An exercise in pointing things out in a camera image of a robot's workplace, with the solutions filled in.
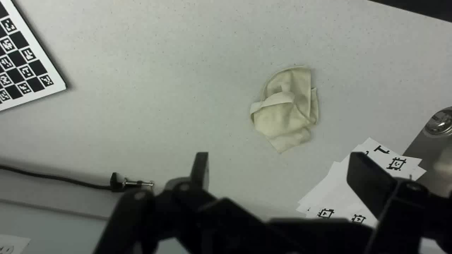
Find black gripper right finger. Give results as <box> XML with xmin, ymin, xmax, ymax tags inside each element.
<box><xmin>347</xmin><ymin>151</ymin><xmax>452</xmax><ymax>254</ymax></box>

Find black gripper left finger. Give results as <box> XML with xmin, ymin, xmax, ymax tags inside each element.
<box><xmin>94</xmin><ymin>151</ymin><xmax>224</xmax><ymax>254</ymax></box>

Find beige cloth towel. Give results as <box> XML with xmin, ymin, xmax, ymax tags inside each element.
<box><xmin>249</xmin><ymin>66</ymin><xmax>323</xmax><ymax>154</ymax></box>

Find paper sheet with digit one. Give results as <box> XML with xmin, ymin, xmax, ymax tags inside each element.
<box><xmin>352</xmin><ymin>137</ymin><xmax>429</xmax><ymax>182</ymax></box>

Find white paper sheet printed markers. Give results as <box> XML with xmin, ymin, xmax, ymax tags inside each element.
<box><xmin>296</xmin><ymin>157</ymin><xmax>381</xmax><ymax>230</ymax></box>

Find black white checkerboard calibration board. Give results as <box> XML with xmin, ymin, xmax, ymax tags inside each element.
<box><xmin>0</xmin><ymin>0</ymin><xmax>68</xmax><ymax>113</ymax></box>

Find black cable with connector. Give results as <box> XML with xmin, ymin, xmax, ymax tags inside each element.
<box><xmin>0</xmin><ymin>162</ymin><xmax>156</xmax><ymax>193</ymax></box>

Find silver metal mount bracket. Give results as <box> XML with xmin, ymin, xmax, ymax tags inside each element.
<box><xmin>403</xmin><ymin>106</ymin><xmax>452</xmax><ymax>199</ymax></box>

